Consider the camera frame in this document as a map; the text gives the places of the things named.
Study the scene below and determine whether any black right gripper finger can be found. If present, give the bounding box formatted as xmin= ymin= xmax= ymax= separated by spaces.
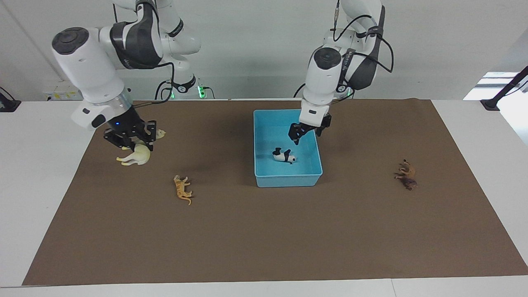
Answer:
xmin=108 ymin=136 xmax=137 ymax=151
xmin=142 ymin=120 xmax=158 ymax=143

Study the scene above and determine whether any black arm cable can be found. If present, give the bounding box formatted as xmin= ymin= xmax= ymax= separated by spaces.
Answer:
xmin=112 ymin=0 xmax=176 ymax=112
xmin=332 ymin=0 xmax=395 ymax=74

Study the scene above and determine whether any small black clamp mount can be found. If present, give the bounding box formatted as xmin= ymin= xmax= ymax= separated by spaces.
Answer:
xmin=0 ymin=86 xmax=21 ymax=113

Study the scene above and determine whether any cream alpaca toy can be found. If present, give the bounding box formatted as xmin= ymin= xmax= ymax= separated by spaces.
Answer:
xmin=116 ymin=129 xmax=166 ymax=166

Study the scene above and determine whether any white power strip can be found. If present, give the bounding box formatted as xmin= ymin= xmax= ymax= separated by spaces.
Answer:
xmin=45 ymin=91 xmax=84 ymax=101

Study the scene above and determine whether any black right base cable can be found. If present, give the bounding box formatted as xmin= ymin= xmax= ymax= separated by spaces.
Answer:
xmin=154 ymin=80 xmax=172 ymax=100

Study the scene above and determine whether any brown lion toy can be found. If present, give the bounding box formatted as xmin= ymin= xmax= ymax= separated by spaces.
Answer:
xmin=394 ymin=159 xmax=418 ymax=191

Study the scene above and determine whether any black clamp stand with rod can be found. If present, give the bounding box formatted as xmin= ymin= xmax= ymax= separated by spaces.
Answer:
xmin=481 ymin=66 xmax=528 ymax=111

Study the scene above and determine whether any black white panda toy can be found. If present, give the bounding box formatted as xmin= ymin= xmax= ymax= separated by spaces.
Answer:
xmin=272 ymin=147 xmax=297 ymax=165

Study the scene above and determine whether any brown table mat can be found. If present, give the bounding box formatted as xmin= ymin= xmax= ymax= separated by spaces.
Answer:
xmin=22 ymin=98 xmax=528 ymax=286

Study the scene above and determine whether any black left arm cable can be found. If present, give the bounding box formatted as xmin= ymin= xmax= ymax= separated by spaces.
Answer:
xmin=332 ymin=0 xmax=395 ymax=74

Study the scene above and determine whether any light blue storage box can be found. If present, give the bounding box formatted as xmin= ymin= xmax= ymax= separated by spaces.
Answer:
xmin=253 ymin=109 xmax=323 ymax=188

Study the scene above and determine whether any orange tiger toy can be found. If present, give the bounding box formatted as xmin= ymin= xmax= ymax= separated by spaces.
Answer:
xmin=173 ymin=175 xmax=193 ymax=206

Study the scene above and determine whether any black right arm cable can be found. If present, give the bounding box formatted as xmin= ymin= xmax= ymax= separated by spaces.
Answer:
xmin=112 ymin=0 xmax=176 ymax=112

